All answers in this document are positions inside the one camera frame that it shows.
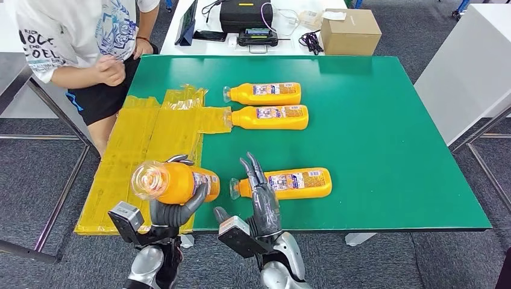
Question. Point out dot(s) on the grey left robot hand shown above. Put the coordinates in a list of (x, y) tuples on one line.
[(171, 215)]

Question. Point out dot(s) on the person's left hand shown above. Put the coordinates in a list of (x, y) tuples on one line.
[(143, 48)]

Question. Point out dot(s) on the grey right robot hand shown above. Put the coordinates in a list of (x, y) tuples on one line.
[(265, 207)]

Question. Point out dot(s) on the person's right hand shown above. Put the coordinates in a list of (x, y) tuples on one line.
[(111, 71)]

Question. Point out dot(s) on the orange detergent bottle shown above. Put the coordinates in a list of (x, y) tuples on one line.
[(179, 183), (247, 121), (247, 95), (315, 191)]

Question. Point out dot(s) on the tablet in blue cover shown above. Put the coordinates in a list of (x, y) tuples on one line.
[(187, 24)]

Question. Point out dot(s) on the person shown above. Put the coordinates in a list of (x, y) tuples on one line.
[(72, 32)]

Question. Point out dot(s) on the black smartphone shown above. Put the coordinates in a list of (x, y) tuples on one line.
[(210, 36)]

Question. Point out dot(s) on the white desk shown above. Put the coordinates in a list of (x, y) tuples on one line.
[(215, 49)]

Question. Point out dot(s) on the small white adapter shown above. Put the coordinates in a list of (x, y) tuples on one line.
[(232, 41)]

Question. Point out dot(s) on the black carrying case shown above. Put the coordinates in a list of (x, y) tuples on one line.
[(246, 18)]

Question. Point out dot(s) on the black handheld controller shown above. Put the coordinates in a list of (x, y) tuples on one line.
[(258, 38)]

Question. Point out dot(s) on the white plastic packet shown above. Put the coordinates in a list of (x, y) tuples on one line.
[(310, 20)]

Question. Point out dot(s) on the brown cardboard box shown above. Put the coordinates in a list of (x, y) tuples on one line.
[(350, 38)]

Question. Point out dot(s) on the white paper slip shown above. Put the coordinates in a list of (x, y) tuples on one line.
[(334, 16)]

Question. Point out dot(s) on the white table with metal legs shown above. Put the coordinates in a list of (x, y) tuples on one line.
[(471, 72)]

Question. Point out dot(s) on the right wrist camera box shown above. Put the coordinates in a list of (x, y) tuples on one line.
[(243, 237)]

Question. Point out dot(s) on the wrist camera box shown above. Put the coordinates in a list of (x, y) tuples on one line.
[(243, 237), (125, 221)]

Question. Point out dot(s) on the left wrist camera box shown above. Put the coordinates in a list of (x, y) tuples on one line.
[(125, 221)]

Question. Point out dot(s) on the steel frame table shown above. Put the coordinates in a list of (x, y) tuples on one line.
[(10, 83)]

